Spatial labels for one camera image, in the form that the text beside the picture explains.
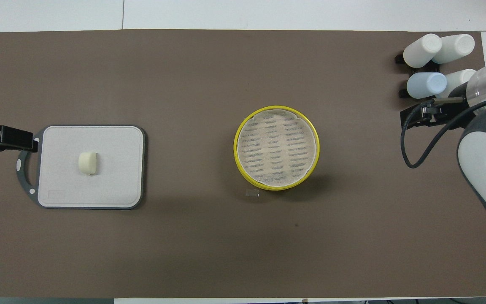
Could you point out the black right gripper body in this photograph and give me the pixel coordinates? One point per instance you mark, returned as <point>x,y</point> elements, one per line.
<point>449,110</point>

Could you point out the cream steamed bun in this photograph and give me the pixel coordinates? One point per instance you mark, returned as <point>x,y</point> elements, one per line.
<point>87,163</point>

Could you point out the yellow rimmed steamer lid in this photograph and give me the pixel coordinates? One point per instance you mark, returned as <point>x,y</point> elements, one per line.
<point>276,147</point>

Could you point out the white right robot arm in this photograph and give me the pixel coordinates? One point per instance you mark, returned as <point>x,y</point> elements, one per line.
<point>485,160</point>

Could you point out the black bottle holder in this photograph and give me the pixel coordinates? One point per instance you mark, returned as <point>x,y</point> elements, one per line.
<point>403,93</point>
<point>400,58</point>

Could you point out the white cup upper left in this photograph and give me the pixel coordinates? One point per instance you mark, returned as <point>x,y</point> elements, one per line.
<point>458,80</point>

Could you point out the light blue plastic bottle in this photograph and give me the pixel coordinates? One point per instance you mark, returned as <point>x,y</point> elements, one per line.
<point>426,85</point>

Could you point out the white plastic bottle blue base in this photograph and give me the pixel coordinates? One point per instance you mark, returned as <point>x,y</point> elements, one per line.
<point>456,47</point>

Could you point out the white cutting board grey rim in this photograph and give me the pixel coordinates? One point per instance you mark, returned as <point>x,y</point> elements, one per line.
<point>112,177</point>

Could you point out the small clear tape piece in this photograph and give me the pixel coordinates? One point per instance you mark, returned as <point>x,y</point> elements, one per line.
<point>252,193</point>

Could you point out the brown table mat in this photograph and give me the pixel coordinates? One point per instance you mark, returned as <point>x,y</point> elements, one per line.
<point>209,245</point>

